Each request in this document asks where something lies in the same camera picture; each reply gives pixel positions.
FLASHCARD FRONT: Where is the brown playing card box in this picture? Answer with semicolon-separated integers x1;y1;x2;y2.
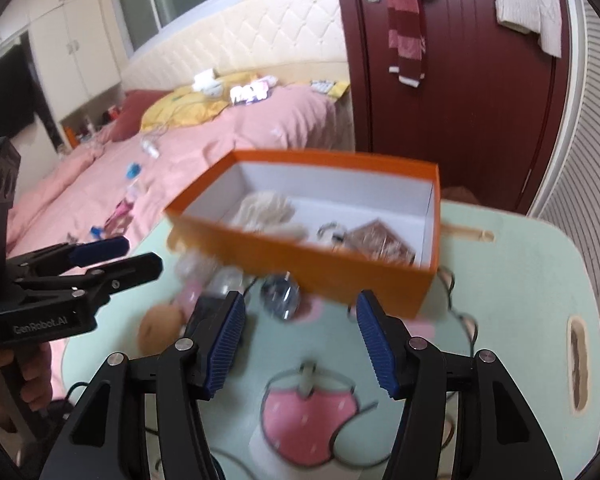
343;219;416;266

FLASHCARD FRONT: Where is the person's left hand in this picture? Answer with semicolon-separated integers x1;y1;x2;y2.
0;342;53;432

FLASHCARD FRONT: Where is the brown plush toy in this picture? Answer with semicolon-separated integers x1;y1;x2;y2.
136;304;185;356

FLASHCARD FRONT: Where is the pink bed quilt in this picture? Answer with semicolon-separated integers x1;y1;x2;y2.
7;84;354;257

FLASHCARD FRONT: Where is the clear plastic ball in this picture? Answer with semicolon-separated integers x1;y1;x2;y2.
175;252;245;308

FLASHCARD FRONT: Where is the black pouch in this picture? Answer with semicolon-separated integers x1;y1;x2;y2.
185;292;247;382

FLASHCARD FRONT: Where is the green cartoon table mat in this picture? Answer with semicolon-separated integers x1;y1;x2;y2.
199;203;600;479

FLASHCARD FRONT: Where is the black hanging garment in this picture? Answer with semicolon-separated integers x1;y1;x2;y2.
0;34;64;150

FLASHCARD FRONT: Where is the silver metal funnel cup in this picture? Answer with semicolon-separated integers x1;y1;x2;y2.
260;272;301;322

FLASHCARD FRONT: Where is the yellow pillow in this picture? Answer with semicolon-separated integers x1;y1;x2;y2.
137;72;350;134

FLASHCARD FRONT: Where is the white fluffy cloth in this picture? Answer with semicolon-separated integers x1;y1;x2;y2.
230;191;309;242

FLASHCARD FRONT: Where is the orange cardboard box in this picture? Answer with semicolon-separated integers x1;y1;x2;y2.
166;150;440;318

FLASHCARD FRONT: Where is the white wardrobe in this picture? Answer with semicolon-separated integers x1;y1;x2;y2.
0;0;128;153

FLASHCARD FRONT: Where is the dark red wooden door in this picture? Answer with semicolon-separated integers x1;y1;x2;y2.
339;0;569;214

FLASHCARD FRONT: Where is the cream padded headboard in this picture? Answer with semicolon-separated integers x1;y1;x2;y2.
122;0;350;90

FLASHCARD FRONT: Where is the red striped scarf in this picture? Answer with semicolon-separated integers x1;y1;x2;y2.
386;0;426;88

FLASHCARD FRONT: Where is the black cable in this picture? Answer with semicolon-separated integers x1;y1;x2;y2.
54;263;481;480

